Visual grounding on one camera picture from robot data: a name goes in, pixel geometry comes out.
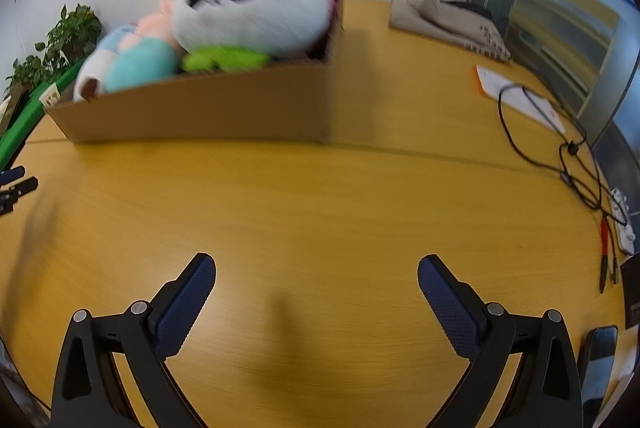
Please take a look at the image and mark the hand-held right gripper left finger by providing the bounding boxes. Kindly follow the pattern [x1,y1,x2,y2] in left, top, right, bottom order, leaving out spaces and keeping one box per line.
[50,252,217,428]

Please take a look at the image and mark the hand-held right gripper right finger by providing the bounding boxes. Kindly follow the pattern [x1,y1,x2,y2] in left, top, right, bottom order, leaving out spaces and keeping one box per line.
[417,254,583,428]

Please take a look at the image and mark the teal and pink plush doll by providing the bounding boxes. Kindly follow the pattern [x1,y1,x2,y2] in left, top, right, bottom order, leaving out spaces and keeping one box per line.
[73,0,182,102]

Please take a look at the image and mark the cardboard box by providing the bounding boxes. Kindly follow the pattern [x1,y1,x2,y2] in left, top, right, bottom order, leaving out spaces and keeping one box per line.
[45,0,346,145]

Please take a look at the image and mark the green covered table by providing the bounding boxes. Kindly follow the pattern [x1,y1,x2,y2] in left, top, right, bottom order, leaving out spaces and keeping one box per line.
[0,68,83,159]

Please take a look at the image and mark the brown box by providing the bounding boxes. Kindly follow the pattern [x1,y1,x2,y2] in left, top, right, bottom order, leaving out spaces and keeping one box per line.
[0,84,26,133]

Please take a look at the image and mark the small potted green plant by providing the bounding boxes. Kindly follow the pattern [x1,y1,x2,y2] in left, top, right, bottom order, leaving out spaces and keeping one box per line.
[5,55,56,96]

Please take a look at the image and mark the black phone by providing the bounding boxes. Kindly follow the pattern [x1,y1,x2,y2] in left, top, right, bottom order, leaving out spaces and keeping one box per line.
[577,325,621,419]

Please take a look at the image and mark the large potted green plant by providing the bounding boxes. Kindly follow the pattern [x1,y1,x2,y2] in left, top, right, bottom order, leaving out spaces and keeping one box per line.
[35,4,103,58]

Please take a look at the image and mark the red and black pens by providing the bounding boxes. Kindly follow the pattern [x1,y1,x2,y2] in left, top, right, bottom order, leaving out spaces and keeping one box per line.
[598,215,612,293]

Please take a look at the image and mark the black clip lead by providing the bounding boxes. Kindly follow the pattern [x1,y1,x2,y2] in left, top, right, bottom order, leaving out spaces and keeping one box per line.
[609,228,621,286]

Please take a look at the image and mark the white power strip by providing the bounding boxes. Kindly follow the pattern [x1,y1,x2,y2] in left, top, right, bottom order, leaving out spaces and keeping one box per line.
[607,188,636,256]

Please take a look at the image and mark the white paper sheet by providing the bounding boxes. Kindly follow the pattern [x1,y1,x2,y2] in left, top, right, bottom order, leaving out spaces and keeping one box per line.
[475,65,568,133]

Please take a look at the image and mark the green plush toy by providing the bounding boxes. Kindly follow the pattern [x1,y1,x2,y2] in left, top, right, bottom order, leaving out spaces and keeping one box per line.
[181,46,273,73]

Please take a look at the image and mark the grey cloth bag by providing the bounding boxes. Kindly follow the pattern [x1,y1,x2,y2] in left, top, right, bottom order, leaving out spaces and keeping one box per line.
[389,0,512,62]

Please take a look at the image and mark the glass door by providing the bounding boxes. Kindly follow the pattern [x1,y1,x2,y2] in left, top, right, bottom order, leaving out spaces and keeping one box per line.
[475,0,640,143]

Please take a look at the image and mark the white panda plush toy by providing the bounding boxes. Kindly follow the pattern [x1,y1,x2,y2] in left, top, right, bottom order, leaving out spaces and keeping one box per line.
[171,0,335,58]

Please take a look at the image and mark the black cable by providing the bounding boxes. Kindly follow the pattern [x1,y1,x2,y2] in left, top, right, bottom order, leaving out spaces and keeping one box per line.
[497,82,628,226]

